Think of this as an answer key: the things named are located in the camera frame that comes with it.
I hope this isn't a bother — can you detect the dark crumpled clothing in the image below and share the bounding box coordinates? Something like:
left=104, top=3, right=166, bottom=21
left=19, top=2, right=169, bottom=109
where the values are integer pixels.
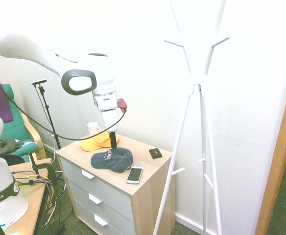
left=0, top=138, right=24, bottom=155

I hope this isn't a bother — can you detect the black table clamp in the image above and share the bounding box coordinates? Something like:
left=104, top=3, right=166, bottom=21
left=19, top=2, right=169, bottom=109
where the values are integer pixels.
left=27, top=152, right=58, bottom=185

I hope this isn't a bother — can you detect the white coat rack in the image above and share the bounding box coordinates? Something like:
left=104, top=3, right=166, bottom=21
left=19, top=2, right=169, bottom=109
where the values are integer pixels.
left=152, top=0, right=231, bottom=235

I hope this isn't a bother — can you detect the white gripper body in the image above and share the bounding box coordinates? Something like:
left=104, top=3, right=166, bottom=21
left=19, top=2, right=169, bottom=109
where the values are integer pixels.
left=94, top=93, right=120, bottom=135

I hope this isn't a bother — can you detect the green armchair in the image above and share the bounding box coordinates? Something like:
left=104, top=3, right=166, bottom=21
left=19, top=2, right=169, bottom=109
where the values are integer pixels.
left=0, top=84, right=47, bottom=165

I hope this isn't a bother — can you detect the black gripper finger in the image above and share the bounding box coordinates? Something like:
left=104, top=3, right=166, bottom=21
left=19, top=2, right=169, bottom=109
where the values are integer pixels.
left=109, top=131, right=118, bottom=149

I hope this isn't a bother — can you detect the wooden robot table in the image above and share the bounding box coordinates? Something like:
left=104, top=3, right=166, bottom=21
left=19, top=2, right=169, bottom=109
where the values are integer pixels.
left=4, top=158, right=53, bottom=235

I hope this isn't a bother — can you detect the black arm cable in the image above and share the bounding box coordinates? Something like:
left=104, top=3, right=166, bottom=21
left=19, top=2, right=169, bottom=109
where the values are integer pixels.
left=0, top=68, right=128, bottom=141

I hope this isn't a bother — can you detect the black tripod stand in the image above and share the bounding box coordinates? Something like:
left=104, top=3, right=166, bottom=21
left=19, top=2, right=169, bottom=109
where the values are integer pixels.
left=36, top=84, right=62, bottom=150

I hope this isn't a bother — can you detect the light wooden dresser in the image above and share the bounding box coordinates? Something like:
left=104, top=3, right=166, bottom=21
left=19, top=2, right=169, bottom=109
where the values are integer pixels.
left=55, top=133, right=176, bottom=235

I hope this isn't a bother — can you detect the yellow cable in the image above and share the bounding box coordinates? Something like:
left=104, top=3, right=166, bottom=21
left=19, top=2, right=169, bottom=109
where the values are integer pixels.
left=11, top=173, right=55, bottom=216

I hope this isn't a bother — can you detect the white smartphone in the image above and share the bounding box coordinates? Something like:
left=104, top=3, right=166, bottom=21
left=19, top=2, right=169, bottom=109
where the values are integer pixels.
left=125, top=166, right=144, bottom=185

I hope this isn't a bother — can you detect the yellow baseball cap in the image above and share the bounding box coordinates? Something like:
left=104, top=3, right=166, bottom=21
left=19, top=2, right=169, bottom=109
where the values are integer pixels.
left=80, top=134, right=120, bottom=153

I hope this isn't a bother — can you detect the wooden door frame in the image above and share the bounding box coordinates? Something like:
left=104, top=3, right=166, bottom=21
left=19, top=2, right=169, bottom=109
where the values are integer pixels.
left=254, top=46, right=286, bottom=235

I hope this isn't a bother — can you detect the red wrist camera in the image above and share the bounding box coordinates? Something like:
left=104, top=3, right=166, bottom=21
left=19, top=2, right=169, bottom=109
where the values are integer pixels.
left=117, top=97, right=129, bottom=109

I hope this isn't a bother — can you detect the white drawer handle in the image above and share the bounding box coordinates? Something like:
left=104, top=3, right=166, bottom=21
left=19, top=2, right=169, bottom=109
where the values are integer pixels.
left=94, top=214, right=109, bottom=227
left=87, top=193, right=103, bottom=205
left=81, top=169, right=95, bottom=180

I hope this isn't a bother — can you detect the navy blue baseball cap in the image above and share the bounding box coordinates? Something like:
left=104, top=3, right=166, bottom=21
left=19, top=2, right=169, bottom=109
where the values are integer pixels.
left=91, top=147, right=134, bottom=173

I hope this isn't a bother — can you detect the purple cable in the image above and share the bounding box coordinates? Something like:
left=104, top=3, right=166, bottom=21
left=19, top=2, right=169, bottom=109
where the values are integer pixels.
left=11, top=176, right=58, bottom=197

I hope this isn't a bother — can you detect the white mug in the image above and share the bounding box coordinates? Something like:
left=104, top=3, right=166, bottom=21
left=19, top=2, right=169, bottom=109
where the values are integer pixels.
left=87, top=121, right=102, bottom=138

